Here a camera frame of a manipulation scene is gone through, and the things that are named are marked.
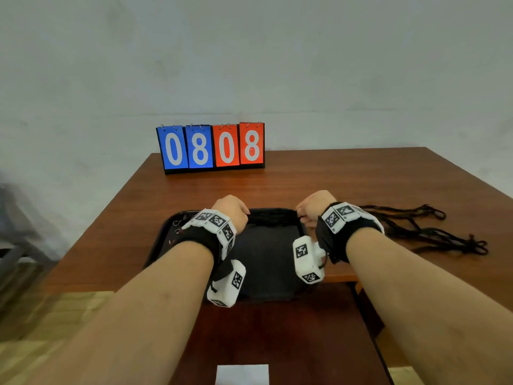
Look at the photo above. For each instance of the white paper label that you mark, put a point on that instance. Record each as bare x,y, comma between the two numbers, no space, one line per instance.
242,374

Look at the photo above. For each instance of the person's right hand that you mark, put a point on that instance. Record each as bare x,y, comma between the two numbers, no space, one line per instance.
316,204

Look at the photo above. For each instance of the black chair with grey frame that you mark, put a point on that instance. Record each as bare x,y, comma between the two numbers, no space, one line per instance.
16,240

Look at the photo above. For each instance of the black plastic tray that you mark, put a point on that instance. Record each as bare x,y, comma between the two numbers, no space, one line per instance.
268,264

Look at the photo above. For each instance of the person's left hand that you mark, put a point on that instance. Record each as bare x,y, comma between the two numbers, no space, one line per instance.
232,210

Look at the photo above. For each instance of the person's right forearm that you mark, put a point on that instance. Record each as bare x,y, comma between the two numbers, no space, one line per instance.
433,312

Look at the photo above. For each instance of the black wristband with marker tags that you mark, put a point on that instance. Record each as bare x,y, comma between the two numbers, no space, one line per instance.
214,220
340,214

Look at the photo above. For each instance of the person's left forearm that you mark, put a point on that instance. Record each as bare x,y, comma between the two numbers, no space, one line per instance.
132,324

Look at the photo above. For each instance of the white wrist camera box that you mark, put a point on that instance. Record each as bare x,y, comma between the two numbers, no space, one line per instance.
308,260
226,286

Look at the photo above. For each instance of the blue and red flip scoreboard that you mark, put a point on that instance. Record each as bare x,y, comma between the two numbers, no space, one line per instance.
224,148

